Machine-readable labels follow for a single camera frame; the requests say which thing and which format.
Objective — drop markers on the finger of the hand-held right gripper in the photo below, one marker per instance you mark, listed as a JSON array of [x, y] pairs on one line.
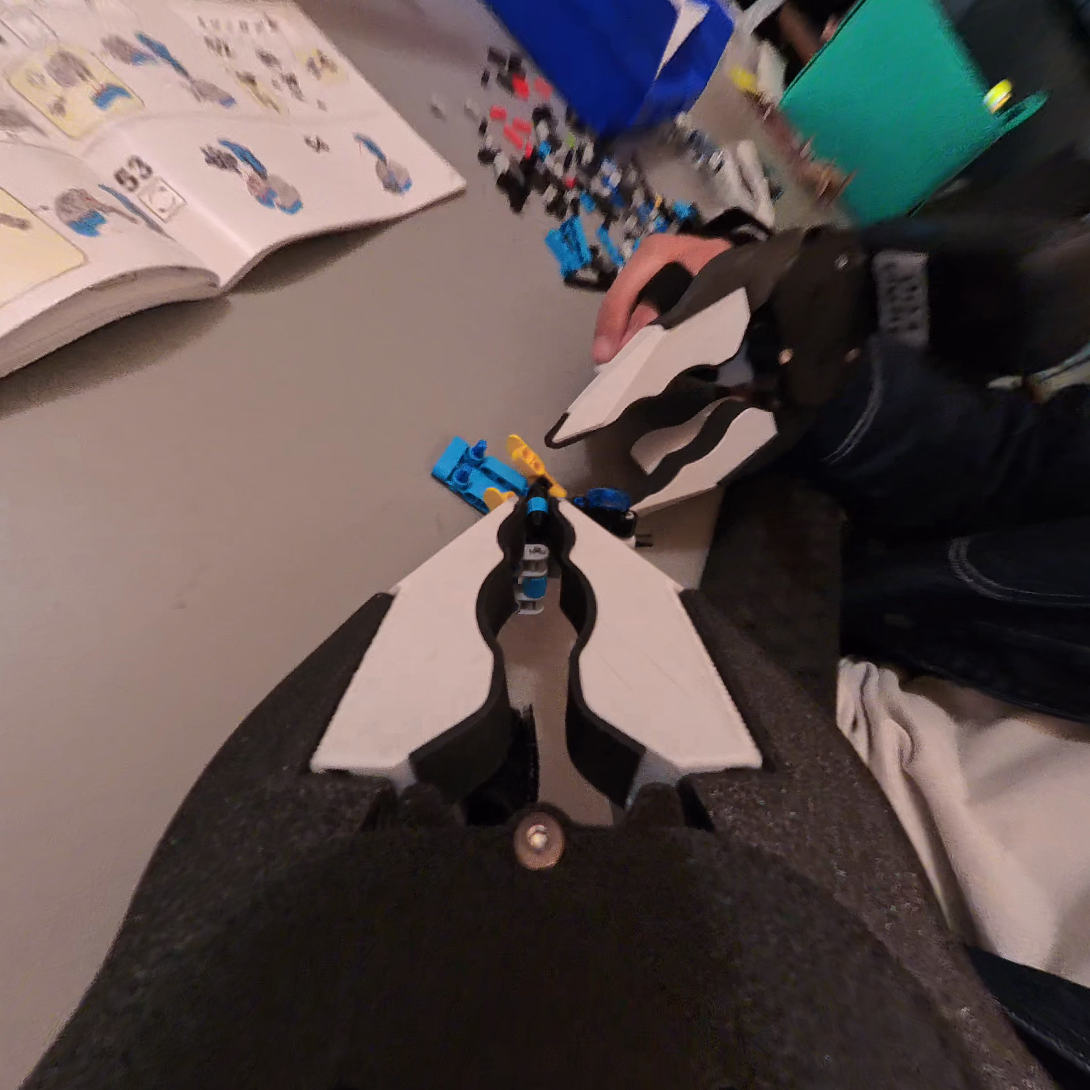
[[656, 366], [724, 460]]

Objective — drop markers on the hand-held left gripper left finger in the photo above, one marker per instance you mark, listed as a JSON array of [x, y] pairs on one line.
[[400, 681]]

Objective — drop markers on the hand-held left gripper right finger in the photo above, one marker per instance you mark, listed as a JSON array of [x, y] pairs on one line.
[[664, 673]]

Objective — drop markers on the black blue domed brick assembly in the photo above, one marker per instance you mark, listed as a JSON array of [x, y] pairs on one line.
[[535, 511]]

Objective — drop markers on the yellow blue brick assembly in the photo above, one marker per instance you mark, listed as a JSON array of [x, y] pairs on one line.
[[464, 473]]

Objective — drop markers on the person's right forearm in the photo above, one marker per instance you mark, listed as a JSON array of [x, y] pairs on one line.
[[937, 443]]

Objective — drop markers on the grey desk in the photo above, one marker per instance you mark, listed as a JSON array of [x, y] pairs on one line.
[[255, 511]]

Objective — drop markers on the person's right hand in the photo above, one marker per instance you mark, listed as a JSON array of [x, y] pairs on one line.
[[630, 281]]

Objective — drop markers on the pile of loose bricks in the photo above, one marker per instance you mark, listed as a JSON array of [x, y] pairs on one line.
[[553, 170]]

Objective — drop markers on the green plastic bin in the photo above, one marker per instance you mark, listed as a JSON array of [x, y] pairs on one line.
[[894, 102]]

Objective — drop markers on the blue plastic bin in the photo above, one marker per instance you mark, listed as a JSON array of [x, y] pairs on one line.
[[613, 51]]

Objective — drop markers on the white garment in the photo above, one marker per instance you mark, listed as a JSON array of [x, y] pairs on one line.
[[979, 809]]

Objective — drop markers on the open instruction booklet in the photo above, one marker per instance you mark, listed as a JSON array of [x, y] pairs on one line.
[[213, 170]]

